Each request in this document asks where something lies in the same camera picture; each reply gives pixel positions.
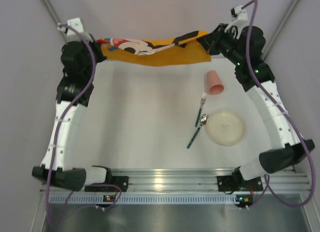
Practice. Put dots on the orange cartoon cloth placemat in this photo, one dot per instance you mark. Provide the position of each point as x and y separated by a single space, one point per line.
181 50

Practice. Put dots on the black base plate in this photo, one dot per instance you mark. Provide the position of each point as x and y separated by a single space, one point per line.
116 183
228 184

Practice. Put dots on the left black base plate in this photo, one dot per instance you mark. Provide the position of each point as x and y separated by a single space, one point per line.
116 183

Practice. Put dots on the green handled fork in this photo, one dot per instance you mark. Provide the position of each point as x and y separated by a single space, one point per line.
202 102

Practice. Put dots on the green handled spoon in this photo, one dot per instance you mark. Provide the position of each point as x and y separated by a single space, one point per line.
203 122

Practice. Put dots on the left aluminium frame post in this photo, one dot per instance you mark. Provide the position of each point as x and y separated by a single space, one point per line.
51 11

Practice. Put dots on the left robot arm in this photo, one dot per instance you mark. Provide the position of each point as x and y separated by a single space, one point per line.
79 57

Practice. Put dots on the perforated cable duct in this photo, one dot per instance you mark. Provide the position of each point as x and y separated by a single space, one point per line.
151 199

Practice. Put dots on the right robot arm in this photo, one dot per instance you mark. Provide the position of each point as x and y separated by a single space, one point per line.
241 43

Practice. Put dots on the aluminium frame post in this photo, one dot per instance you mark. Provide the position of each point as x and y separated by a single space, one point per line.
51 11
284 19

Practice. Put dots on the aluminium mounting rail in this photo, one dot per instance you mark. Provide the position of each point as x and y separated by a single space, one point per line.
203 180

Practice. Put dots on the right aluminium frame post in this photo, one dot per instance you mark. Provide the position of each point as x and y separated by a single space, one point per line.
284 19

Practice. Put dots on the cream round plate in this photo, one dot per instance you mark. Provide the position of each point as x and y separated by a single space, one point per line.
225 127

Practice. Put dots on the pink plastic cup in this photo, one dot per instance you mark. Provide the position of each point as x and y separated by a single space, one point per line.
213 83

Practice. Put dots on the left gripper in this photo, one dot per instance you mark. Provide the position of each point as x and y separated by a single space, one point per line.
99 51

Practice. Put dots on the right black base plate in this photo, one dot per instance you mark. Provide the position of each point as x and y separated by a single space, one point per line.
228 184

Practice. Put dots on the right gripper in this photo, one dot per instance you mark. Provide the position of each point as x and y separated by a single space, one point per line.
211 41

